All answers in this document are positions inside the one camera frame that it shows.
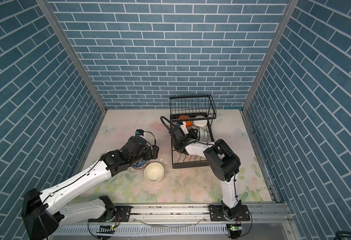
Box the green ringed bowl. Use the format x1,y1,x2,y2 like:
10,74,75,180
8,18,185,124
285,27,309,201
199,128,208,142

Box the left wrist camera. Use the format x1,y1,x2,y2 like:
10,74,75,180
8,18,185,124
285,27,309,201
135,129,145,137

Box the white slotted cable duct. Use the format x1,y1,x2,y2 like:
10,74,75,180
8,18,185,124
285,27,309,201
53,224,228,237

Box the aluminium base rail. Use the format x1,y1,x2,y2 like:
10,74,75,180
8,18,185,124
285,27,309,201
49,203,300,240

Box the cream plain bowl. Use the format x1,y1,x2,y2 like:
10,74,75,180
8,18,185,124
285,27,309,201
143,162,164,183

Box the red starburst patterned bowl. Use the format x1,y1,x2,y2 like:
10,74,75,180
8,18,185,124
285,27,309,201
187,126,200,141

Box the blue triangle patterned bowl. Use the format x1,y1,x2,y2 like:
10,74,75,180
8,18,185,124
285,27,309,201
131,160,149,170

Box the orange square bowl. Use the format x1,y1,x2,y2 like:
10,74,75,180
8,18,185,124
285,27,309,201
178,115,192,127

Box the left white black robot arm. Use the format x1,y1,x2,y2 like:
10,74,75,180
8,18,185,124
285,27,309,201
21,136,159,240

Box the black wire dish rack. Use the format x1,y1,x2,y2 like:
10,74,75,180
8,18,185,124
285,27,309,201
169,95,217,169

